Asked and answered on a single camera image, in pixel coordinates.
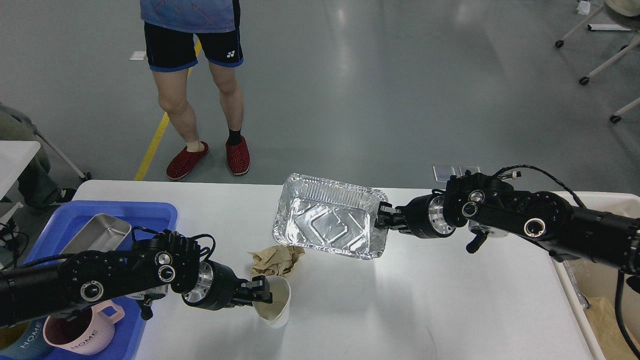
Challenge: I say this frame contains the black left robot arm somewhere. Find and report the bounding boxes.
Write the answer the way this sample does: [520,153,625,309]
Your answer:
[0,228,274,328]

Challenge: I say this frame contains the black cables at left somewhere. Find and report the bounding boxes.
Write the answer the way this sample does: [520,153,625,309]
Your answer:
[0,220,28,287]

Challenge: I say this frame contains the left floor outlet plate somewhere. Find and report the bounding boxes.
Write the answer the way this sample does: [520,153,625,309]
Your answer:
[432,165,458,183]

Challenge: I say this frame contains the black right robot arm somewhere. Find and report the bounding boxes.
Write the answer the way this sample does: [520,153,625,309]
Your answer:
[374,165,640,356]

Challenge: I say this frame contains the brown paper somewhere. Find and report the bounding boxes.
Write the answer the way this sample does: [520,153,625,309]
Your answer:
[249,244,306,278]

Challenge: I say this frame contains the dark blue home mug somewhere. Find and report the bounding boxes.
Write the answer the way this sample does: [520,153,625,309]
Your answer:
[0,317,54,360]

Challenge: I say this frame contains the white paper cup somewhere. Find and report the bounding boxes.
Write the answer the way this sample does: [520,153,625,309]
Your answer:
[253,275,291,329]

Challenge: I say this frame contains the aluminium foil tray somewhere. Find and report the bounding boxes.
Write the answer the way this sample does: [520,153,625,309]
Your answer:
[272,173,389,260]

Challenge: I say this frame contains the white wheeled chair base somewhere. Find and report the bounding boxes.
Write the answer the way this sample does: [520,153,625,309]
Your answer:
[555,0,640,124]

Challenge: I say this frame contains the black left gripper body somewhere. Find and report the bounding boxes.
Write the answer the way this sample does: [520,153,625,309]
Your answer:
[182,260,250,311]

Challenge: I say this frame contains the stainless steel rectangular container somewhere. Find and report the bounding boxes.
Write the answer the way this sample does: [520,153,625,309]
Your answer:
[61,213,132,255]

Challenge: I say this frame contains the pink home mug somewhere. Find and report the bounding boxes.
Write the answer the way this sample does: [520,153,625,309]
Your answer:
[43,300,126,356]

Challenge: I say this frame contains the standing person in shorts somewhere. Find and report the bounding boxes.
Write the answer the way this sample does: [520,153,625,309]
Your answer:
[140,0,252,181]

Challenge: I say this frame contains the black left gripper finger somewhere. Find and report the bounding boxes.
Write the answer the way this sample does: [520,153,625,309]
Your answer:
[242,275,272,296]
[235,295,274,306]

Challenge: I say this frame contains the seated person at left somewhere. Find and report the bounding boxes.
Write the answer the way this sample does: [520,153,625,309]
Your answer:
[0,103,78,210]

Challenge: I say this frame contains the beige plastic bin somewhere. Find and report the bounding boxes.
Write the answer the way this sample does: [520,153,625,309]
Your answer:
[553,191,640,360]

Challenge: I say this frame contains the small white side table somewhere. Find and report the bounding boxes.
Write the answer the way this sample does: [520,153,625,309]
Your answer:
[0,140,41,198]

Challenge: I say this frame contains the blue plastic tray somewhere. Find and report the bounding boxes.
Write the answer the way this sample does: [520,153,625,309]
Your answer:
[25,200,178,360]

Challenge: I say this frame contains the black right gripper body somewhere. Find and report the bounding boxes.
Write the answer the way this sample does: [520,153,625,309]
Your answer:
[397,194,455,239]

